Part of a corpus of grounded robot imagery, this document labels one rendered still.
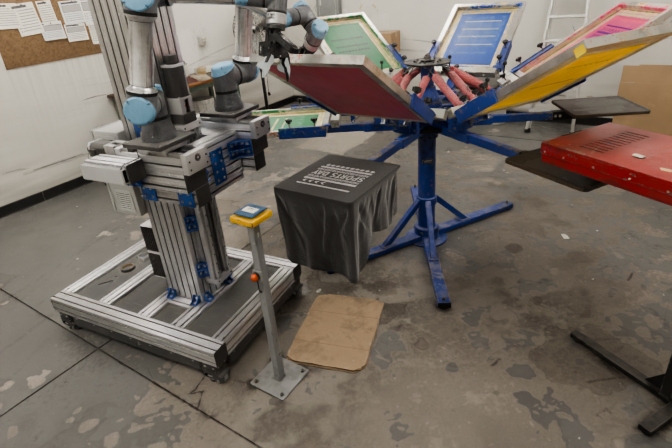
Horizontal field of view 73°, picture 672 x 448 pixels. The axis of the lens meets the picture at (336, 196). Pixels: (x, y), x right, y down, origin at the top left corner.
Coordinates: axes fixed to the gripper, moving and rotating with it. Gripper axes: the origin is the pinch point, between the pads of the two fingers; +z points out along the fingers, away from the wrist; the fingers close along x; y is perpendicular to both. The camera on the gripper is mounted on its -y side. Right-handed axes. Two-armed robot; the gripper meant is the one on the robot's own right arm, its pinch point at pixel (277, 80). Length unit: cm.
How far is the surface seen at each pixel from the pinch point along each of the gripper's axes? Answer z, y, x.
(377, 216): 59, -21, -56
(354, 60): -9.6, -25.1, -14.6
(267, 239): 116, 111, -130
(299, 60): -9.2, 1.1, -14.5
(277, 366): 138, 10, -25
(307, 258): 83, 7, -39
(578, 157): 20, -101, -72
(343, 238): 67, -16, -33
